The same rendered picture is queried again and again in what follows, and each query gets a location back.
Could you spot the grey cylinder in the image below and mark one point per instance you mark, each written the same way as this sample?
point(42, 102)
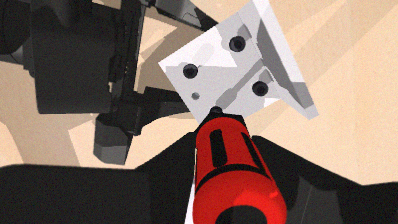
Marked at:
point(195, 95)

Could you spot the black screw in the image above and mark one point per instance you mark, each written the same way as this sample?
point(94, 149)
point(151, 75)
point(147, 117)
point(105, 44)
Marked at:
point(237, 44)
point(216, 109)
point(260, 88)
point(190, 71)

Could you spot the grey metal bracket with holes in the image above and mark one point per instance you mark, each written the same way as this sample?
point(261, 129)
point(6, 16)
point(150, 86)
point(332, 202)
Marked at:
point(225, 78)

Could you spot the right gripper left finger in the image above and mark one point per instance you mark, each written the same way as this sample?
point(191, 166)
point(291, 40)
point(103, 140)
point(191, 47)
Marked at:
point(56, 194)

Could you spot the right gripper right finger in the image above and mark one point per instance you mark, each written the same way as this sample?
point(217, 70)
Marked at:
point(315, 195)

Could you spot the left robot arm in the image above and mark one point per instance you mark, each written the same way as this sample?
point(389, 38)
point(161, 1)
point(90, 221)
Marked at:
point(72, 49)

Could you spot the white shallow rectangular tray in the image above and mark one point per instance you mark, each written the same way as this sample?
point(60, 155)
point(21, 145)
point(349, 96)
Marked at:
point(189, 219)

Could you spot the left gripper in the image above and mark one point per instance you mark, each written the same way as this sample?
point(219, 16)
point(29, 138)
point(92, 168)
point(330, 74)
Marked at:
point(132, 110)

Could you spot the red screwdriver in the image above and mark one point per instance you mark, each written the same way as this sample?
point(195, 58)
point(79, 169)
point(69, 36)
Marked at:
point(232, 182)

